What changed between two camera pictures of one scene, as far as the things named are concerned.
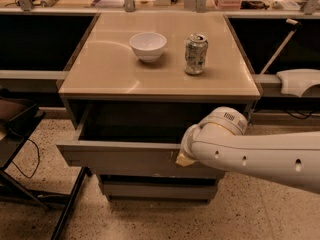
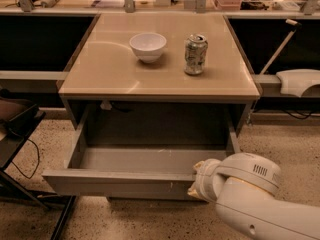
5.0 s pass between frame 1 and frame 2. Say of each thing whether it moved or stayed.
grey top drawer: moved
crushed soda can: stayed
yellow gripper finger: moved
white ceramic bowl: stayed
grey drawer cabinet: stayed
